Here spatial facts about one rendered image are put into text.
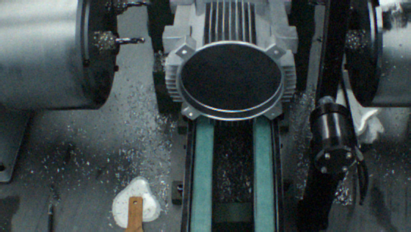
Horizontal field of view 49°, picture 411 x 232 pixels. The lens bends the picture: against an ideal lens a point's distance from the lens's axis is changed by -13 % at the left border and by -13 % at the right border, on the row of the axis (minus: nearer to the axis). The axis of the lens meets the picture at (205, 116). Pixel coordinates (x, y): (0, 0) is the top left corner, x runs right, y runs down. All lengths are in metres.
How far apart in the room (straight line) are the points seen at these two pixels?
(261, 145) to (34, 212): 0.43
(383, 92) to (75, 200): 0.56
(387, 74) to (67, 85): 0.47
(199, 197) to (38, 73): 0.30
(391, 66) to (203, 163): 0.32
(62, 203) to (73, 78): 0.27
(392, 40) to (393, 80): 0.06
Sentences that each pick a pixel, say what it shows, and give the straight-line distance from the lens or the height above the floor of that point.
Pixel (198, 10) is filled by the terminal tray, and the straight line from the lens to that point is 0.75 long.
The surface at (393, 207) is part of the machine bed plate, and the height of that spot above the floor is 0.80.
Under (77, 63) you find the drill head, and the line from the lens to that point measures 0.71.
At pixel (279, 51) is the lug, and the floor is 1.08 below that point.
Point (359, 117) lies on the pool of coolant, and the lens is 1.01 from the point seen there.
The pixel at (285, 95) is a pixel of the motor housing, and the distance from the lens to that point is 0.76.
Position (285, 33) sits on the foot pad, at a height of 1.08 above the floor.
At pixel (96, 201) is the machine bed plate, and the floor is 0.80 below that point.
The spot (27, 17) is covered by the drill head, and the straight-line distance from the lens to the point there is 0.74.
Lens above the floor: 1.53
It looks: 48 degrees down
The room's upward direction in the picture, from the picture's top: 4 degrees counter-clockwise
